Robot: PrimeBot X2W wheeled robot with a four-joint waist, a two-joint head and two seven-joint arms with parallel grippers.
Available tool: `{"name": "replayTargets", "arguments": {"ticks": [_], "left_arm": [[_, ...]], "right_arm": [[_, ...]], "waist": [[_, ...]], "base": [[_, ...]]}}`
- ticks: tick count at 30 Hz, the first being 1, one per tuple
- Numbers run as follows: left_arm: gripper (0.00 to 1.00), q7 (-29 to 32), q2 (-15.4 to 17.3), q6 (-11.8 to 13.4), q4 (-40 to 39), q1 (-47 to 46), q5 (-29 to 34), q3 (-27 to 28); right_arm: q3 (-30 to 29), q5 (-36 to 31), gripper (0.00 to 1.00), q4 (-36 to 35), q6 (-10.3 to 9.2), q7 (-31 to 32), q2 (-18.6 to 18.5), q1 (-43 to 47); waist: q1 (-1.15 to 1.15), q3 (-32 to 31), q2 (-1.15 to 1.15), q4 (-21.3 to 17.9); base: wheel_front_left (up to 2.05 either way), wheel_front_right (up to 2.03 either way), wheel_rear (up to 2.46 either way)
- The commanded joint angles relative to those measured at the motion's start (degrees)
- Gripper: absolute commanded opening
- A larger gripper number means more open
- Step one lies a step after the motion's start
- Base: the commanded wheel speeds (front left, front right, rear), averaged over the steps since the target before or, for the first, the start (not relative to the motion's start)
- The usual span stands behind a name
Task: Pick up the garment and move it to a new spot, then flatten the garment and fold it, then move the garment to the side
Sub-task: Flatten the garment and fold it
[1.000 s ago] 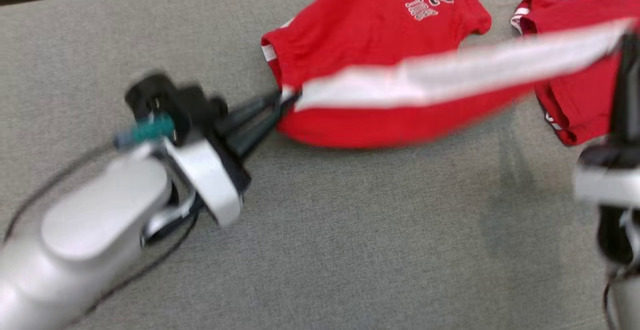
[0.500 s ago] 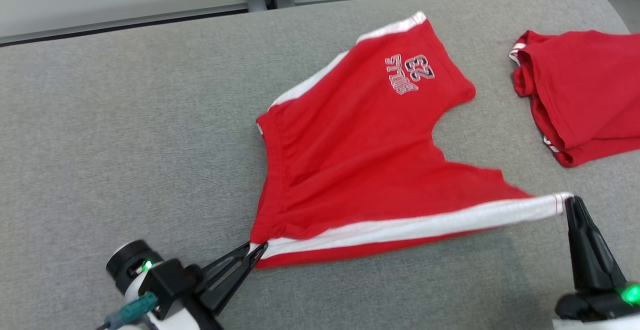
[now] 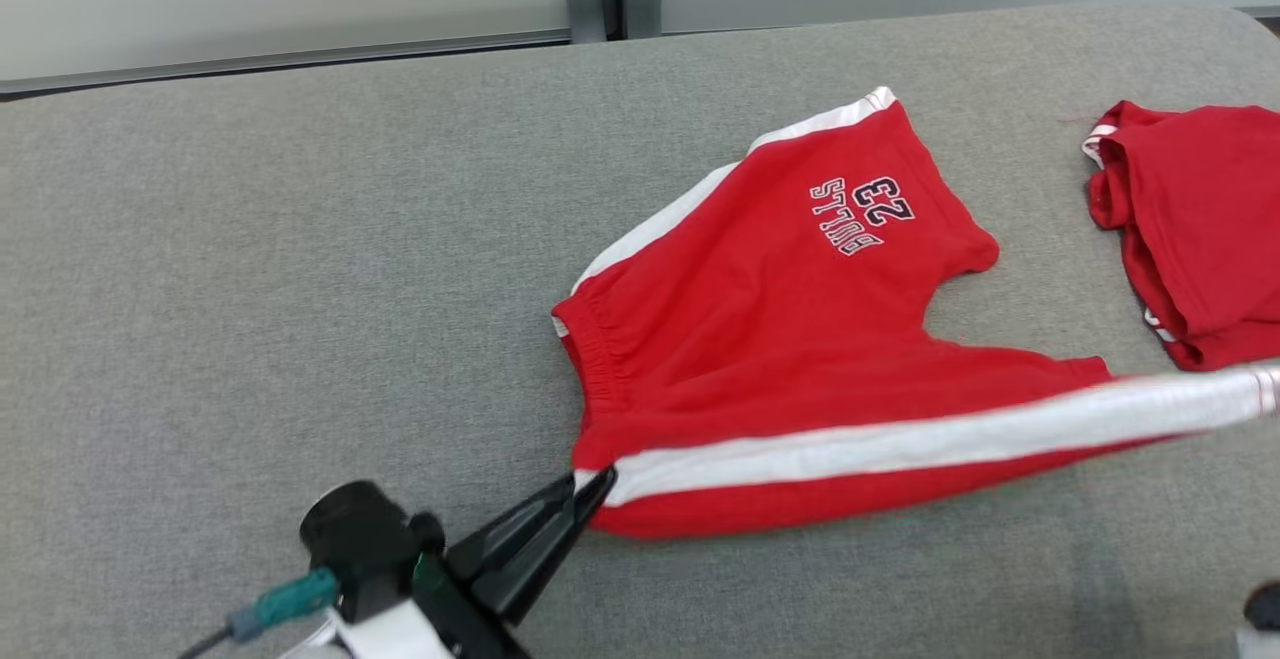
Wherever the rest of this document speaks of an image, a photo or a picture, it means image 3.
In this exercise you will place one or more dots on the red white basketball jersey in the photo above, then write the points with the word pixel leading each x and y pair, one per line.
pixel 1200 219

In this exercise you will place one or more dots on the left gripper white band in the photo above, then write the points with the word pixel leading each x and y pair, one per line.
pixel 440 629

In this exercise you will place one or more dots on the red shorts with white stripes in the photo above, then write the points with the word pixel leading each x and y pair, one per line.
pixel 780 339

